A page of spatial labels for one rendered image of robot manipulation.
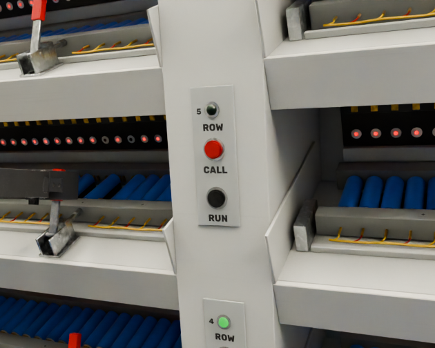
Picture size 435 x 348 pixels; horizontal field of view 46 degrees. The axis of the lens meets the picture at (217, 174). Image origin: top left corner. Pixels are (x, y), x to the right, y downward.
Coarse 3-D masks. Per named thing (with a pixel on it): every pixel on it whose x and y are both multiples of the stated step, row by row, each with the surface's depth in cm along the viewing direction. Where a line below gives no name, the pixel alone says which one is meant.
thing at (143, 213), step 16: (0, 208) 66; (16, 208) 65; (32, 208) 63; (48, 208) 62; (64, 208) 61; (96, 208) 59; (112, 208) 58; (128, 208) 58; (144, 208) 57; (160, 208) 56; (96, 224) 58; (112, 224) 58; (128, 224) 57; (144, 224) 56; (160, 224) 55
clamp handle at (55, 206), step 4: (56, 168) 57; (60, 168) 57; (52, 200) 57; (56, 200) 56; (60, 200) 57; (52, 204) 57; (56, 204) 56; (52, 208) 57; (56, 208) 56; (52, 212) 56; (56, 212) 56; (52, 216) 56; (56, 216) 56; (52, 220) 56; (56, 220) 56; (52, 224) 56; (56, 224) 56; (52, 228) 56; (56, 228) 56; (60, 228) 57; (48, 232) 56; (52, 232) 56; (56, 232) 56
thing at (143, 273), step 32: (0, 160) 79; (32, 160) 76; (64, 160) 74; (96, 160) 72; (128, 160) 69; (160, 160) 67; (32, 224) 63; (0, 256) 58; (32, 256) 57; (64, 256) 55; (96, 256) 54; (128, 256) 53; (160, 256) 52; (32, 288) 58; (64, 288) 56; (96, 288) 54; (128, 288) 52; (160, 288) 50
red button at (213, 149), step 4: (212, 140) 45; (208, 144) 45; (212, 144) 44; (216, 144) 44; (220, 144) 44; (204, 148) 45; (208, 148) 45; (212, 148) 45; (216, 148) 44; (220, 148) 44; (208, 152) 45; (212, 152) 45; (216, 152) 44; (220, 152) 44; (208, 156) 45; (212, 156) 45; (216, 156) 44
